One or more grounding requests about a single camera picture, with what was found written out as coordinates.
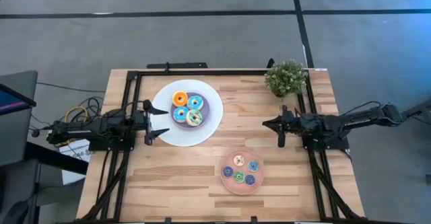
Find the black frame bracket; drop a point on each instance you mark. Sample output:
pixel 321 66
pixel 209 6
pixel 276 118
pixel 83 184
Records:
pixel 167 220
pixel 254 219

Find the pink plate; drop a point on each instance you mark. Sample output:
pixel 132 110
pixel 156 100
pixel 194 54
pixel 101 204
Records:
pixel 240 189

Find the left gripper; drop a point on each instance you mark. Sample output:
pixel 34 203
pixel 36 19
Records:
pixel 139 121

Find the small potted green plant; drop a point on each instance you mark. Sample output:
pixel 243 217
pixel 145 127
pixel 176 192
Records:
pixel 286 77

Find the black aluminium table frame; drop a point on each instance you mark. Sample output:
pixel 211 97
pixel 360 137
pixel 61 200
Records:
pixel 219 72

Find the large white-glazed donut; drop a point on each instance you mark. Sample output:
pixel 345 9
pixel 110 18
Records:
pixel 175 98

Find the small white chocolate-drizzle donut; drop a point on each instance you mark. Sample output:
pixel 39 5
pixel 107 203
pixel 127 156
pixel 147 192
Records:
pixel 236 160

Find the large cream donut dark drizzle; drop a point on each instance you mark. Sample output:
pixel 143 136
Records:
pixel 189 119

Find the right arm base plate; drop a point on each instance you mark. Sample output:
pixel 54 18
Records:
pixel 336 145

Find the small dark blue donut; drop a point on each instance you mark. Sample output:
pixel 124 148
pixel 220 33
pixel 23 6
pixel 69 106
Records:
pixel 225 172
pixel 246 180

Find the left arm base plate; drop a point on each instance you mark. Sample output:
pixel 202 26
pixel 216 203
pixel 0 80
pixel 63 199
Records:
pixel 111 146

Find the grey chair base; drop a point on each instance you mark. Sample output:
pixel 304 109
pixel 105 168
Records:
pixel 422 108

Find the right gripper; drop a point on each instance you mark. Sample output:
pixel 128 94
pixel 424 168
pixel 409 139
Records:
pixel 293 123

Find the large blue-iced donut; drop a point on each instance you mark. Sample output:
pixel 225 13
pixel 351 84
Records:
pixel 191 103
pixel 175 114

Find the black camera bar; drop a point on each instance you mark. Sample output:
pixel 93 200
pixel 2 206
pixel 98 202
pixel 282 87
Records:
pixel 182 65

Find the purple plate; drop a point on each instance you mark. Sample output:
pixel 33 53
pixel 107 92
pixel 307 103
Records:
pixel 206 111

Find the dark grey chair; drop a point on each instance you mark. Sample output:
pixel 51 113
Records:
pixel 13 214

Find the white cardboard box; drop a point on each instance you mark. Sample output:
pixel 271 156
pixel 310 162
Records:
pixel 74 170

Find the small teal-iced donut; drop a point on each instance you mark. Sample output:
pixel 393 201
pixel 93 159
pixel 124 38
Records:
pixel 250 166

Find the dark monitor screen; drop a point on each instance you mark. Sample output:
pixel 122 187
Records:
pixel 10 103

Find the small green-iced donut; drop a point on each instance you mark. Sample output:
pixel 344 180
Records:
pixel 236 177

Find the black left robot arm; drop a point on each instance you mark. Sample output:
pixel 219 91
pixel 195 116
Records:
pixel 84 128

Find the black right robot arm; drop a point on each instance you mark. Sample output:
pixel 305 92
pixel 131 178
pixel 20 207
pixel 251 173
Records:
pixel 363 114

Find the large white plate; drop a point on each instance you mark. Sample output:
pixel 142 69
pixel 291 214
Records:
pixel 188 136

